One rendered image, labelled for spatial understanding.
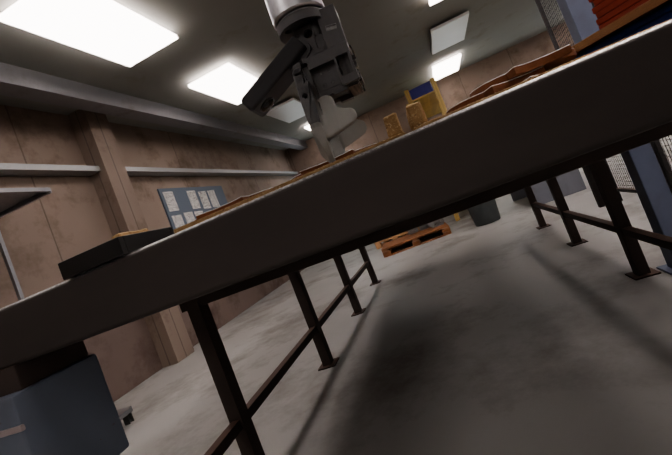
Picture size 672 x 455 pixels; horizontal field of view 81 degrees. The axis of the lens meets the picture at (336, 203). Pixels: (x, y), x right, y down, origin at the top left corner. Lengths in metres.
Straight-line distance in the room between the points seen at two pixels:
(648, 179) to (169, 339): 4.48
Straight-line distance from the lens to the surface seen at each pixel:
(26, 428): 0.54
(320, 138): 0.49
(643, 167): 2.46
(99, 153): 5.21
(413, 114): 0.46
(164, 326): 4.97
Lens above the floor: 0.88
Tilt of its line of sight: 2 degrees up
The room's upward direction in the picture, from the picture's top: 21 degrees counter-clockwise
